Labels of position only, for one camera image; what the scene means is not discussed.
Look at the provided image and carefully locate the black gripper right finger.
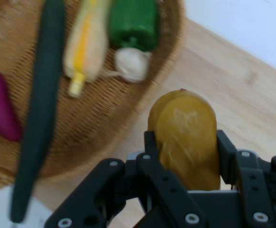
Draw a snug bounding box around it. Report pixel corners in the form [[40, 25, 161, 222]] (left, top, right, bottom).
[[216, 129, 276, 228]]

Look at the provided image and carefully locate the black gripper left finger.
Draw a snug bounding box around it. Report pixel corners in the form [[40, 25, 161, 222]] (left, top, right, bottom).
[[45, 130, 207, 228]]

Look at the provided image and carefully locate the yellow-brown potato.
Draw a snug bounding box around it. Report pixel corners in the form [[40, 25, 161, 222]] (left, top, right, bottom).
[[148, 89, 221, 192]]

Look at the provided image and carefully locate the woven wicker basket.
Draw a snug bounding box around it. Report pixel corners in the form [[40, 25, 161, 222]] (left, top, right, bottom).
[[0, 0, 188, 193]]

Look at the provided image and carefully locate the wooden cutting board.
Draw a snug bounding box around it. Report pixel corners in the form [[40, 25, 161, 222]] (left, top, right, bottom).
[[33, 16, 276, 228]]

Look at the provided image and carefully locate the white garlic bulb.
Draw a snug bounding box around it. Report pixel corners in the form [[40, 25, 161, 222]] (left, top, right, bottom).
[[102, 46, 152, 84]]

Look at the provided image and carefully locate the dark green cucumber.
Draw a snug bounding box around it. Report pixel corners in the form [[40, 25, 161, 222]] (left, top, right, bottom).
[[9, 0, 67, 224]]

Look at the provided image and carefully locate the yellow corn cob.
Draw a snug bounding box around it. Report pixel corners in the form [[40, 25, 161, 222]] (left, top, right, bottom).
[[63, 0, 112, 98]]

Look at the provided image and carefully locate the green bell pepper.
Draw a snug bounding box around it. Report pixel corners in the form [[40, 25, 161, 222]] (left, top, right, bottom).
[[108, 0, 161, 52]]

